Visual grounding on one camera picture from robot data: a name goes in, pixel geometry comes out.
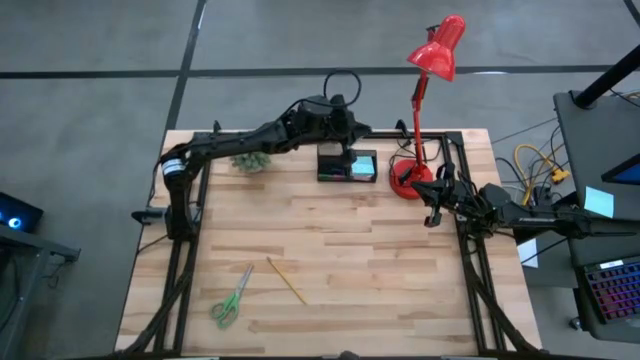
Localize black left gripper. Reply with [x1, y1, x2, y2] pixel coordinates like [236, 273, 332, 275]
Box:
[327, 93, 374, 167]

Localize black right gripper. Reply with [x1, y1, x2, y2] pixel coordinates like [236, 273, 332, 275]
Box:
[410, 162, 459, 229]

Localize yellow wooden pencil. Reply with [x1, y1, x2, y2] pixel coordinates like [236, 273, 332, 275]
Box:
[266, 256, 309, 305]

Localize green handled scissors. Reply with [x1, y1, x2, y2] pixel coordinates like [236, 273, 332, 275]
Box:
[208, 263, 256, 329]

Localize black mesh desk organizer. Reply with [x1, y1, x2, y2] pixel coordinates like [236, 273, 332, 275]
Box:
[316, 142, 379, 184]

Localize green plant in white pot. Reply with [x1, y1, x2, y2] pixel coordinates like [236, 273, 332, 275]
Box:
[229, 151, 273, 175]

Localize white paper sheet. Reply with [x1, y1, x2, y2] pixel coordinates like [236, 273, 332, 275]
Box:
[514, 237, 540, 270]

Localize red desk lamp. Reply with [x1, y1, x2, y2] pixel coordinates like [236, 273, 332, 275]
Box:
[388, 13, 467, 200]

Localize dark grey side table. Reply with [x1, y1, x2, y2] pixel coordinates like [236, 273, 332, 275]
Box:
[552, 89, 640, 221]
[563, 214, 640, 345]

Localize light blue paper note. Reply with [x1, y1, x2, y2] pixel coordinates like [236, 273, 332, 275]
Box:
[583, 185, 615, 220]

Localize tablet with blue screen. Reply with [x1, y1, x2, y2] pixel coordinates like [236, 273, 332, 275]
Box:
[601, 153, 640, 186]

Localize laptop with backlit keyboard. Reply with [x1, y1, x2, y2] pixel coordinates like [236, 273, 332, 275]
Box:
[578, 255, 640, 326]

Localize black pole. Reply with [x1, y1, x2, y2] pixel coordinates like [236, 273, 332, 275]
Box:
[572, 43, 640, 110]

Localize dark metal stand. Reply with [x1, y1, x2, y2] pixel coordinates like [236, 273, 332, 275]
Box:
[0, 222, 82, 360]

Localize blue lit computer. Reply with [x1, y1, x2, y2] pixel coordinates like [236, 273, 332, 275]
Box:
[0, 192, 45, 234]

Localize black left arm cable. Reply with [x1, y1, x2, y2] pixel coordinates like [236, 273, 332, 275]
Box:
[323, 69, 362, 109]

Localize black metal table frame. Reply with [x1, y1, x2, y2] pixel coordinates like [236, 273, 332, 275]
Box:
[113, 119, 544, 360]

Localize yellow cable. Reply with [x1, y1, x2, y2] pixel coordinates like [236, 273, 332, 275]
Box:
[513, 143, 571, 209]

